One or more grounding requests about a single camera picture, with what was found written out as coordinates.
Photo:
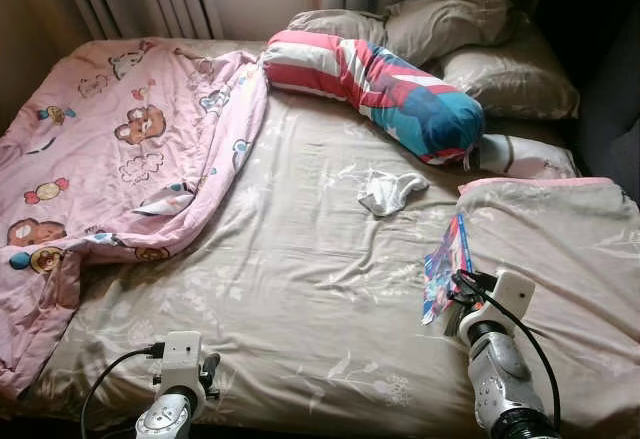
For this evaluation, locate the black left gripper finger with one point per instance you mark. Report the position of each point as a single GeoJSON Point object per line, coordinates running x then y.
{"type": "Point", "coordinates": [213, 362]}

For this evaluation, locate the colourful comic book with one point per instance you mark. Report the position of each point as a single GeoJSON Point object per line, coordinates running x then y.
{"type": "Point", "coordinates": [445, 259]}

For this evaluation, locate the pink cartoon print blanket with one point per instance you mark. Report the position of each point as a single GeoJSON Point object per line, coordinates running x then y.
{"type": "Point", "coordinates": [100, 139]}

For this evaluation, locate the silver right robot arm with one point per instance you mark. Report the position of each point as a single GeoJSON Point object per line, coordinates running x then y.
{"type": "Point", "coordinates": [500, 379]}

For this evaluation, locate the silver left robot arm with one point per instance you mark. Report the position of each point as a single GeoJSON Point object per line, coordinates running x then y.
{"type": "Point", "coordinates": [165, 417]}

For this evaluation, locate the beige floral duvet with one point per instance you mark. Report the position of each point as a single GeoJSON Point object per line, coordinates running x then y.
{"type": "Point", "coordinates": [560, 279]}

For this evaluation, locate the beige floral bed sheet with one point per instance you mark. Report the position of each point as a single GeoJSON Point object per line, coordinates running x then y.
{"type": "Point", "coordinates": [300, 289]}

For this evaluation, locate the white crumpled cloth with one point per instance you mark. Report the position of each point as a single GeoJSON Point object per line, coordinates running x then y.
{"type": "Point", "coordinates": [385, 194]}

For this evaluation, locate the white printed pillow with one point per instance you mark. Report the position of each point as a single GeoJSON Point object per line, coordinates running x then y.
{"type": "Point", "coordinates": [530, 154]}

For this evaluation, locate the red white blue bolster pillow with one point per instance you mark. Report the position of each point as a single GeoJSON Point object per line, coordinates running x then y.
{"type": "Point", "coordinates": [380, 89]}

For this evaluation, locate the dark grey upholstered chair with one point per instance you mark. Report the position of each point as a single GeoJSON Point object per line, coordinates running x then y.
{"type": "Point", "coordinates": [615, 109]}

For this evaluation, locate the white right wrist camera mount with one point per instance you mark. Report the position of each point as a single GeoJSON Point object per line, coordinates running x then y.
{"type": "Point", "coordinates": [508, 294]}

